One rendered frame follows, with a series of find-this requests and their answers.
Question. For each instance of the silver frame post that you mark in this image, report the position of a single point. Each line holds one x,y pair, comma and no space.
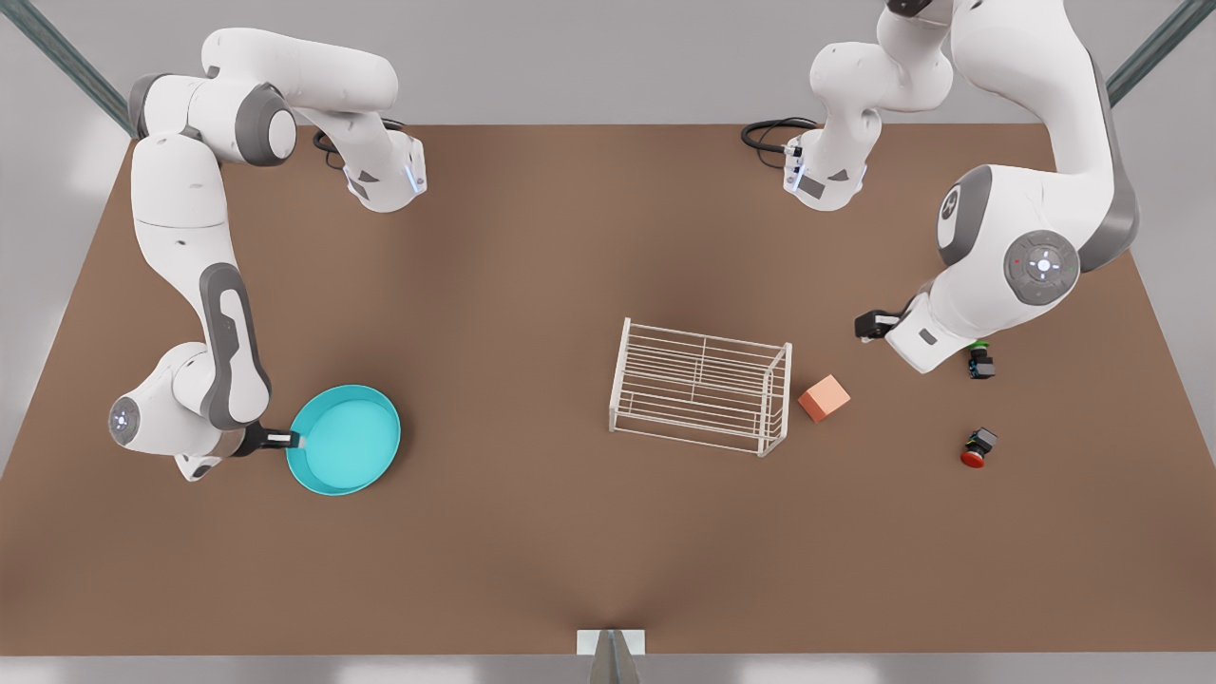
71,65
611,655
1159,47

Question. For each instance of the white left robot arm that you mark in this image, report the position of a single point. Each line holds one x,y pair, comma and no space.
1035,199

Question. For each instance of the cyan round plate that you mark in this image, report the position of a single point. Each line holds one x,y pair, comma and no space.
344,440

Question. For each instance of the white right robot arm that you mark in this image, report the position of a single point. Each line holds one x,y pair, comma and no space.
180,209

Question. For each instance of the green button switch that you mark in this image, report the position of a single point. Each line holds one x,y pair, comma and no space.
981,362

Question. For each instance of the salmon pink cube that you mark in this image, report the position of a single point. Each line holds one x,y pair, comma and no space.
824,397

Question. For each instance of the red button switch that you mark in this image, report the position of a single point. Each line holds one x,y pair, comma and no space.
978,447

